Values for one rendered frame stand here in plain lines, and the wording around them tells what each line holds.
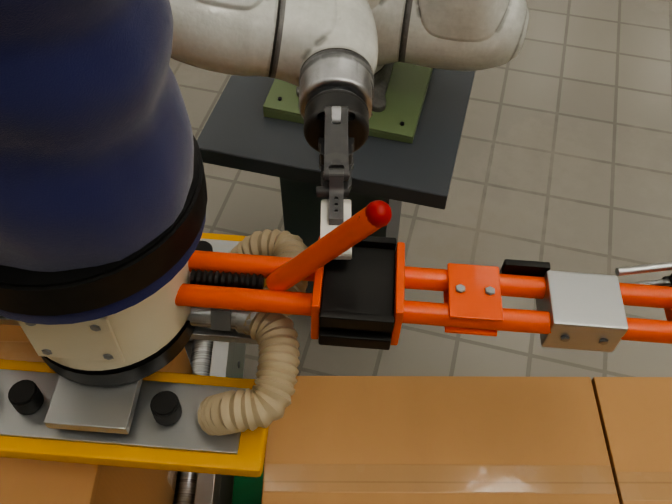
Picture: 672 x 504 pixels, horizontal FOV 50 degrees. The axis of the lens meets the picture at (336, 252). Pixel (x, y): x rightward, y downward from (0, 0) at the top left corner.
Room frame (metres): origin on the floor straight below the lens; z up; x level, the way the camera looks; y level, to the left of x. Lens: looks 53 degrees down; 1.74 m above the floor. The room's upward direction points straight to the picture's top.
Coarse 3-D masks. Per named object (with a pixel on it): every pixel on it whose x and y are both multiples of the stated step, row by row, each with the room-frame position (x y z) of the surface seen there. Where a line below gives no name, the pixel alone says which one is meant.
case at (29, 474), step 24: (0, 336) 0.46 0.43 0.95; (24, 336) 0.46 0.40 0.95; (24, 360) 0.42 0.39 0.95; (0, 480) 0.27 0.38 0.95; (24, 480) 0.27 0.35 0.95; (48, 480) 0.27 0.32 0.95; (72, 480) 0.27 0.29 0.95; (96, 480) 0.27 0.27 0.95; (120, 480) 0.30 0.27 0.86; (144, 480) 0.34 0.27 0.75; (168, 480) 0.39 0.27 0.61
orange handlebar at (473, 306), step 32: (192, 256) 0.41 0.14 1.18; (224, 256) 0.41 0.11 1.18; (256, 256) 0.41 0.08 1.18; (192, 288) 0.37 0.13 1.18; (224, 288) 0.37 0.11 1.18; (416, 288) 0.39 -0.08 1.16; (448, 288) 0.38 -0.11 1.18; (480, 288) 0.38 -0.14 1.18; (512, 288) 0.38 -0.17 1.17; (544, 288) 0.38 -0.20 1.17; (640, 288) 0.38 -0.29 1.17; (416, 320) 0.35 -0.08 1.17; (448, 320) 0.35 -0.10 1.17; (480, 320) 0.35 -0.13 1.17; (512, 320) 0.35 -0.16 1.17; (544, 320) 0.35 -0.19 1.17; (640, 320) 0.35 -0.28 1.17
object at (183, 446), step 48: (0, 384) 0.33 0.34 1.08; (48, 384) 0.33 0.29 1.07; (144, 384) 0.33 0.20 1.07; (192, 384) 0.33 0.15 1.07; (240, 384) 0.33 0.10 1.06; (0, 432) 0.28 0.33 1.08; (48, 432) 0.28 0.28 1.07; (96, 432) 0.28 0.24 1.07; (144, 432) 0.28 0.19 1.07; (192, 432) 0.28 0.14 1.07; (240, 432) 0.28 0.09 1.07
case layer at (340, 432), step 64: (320, 384) 0.59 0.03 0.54; (384, 384) 0.59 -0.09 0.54; (448, 384) 0.59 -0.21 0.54; (512, 384) 0.59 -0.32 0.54; (576, 384) 0.59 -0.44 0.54; (640, 384) 0.59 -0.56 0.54; (320, 448) 0.47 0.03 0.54; (384, 448) 0.47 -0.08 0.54; (448, 448) 0.47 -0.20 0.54; (512, 448) 0.47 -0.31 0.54; (576, 448) 0.47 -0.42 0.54; (640, 448) 0.47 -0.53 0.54
